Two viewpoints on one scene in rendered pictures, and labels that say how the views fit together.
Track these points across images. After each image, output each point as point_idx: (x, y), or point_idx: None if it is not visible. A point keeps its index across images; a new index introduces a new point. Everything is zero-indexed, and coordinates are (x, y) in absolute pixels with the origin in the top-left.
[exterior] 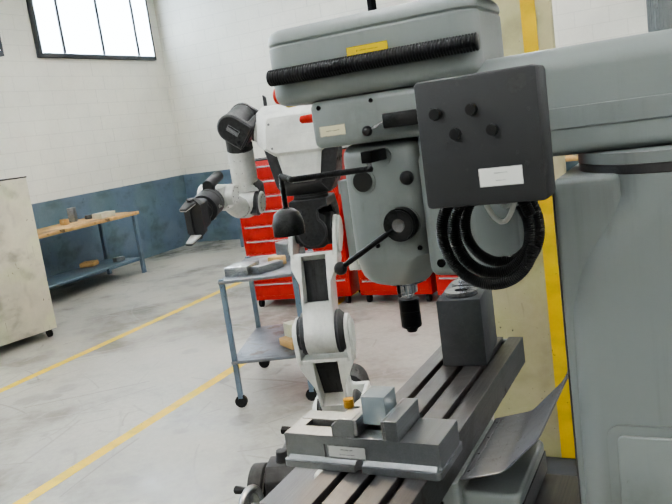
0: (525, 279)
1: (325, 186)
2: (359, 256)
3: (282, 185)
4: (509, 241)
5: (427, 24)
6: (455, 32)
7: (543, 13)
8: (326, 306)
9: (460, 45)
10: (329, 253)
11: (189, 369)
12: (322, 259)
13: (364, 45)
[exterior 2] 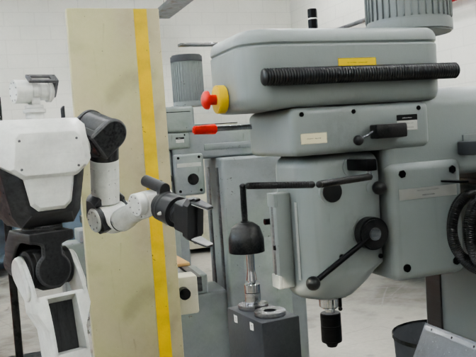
0: (137, 314)
1: (73, 215)
2: (335, 268)
3: (245, 195)
4: (460, 243)
5: (409, 49)
6: (431, 60)
7: (157, 71)
8: (84, 354)
9: (448, 71)
10: (80, 292)
11: None
12: (66, 300)
13: (355, 59)
